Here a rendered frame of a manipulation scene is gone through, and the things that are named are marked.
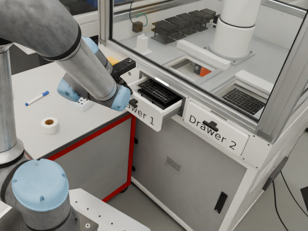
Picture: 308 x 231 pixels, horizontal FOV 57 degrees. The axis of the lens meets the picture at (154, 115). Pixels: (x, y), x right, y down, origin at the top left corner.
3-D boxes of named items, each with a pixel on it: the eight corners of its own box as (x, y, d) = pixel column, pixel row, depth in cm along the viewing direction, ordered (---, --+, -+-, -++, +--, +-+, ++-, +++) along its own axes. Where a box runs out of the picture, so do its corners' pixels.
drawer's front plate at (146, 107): (157, 132, 121) (161, 112, 114) (113, 100, 135) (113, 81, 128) (160, 130, 122) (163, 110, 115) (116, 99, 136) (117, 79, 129)
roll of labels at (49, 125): (57, 134, 121) (56, 127, 119) (40, 134, 120) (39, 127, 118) (59, 123, 127) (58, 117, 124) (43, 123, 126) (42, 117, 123)
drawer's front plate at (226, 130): (239, 157, 114) (247, 137, 107) (183, 121, 128) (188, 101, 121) (240, 155, 115) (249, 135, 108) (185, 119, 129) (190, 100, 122)
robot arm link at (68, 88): (80, 100, 81) (98, 68, 84) (49, 87, 84) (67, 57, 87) (90, 109, 88) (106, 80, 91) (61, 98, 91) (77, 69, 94)
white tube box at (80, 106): (82, 112, 135) (82, 106, 132) (68, 106, 137) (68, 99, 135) (98, 100, 143) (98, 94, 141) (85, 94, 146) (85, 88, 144)
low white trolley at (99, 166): (56, 251, 157) (34, 159, 109) (4, 183, 187) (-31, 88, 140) (132, 192, 193) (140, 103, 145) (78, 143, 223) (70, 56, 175)
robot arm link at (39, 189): (49, 239, 67) (41, 206, 58) (6, 214, 70) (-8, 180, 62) (80, 200, 75) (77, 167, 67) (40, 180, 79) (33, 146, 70)
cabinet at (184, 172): (213, 263, 161) (262, 173, 111) (100, 160, 211) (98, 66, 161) (281, 175, 219) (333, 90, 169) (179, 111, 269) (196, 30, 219)
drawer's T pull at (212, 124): (217, 132, 112) (217, 130, 111) (201, 123, 116) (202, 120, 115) (221, 129, 114) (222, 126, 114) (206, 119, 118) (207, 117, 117)
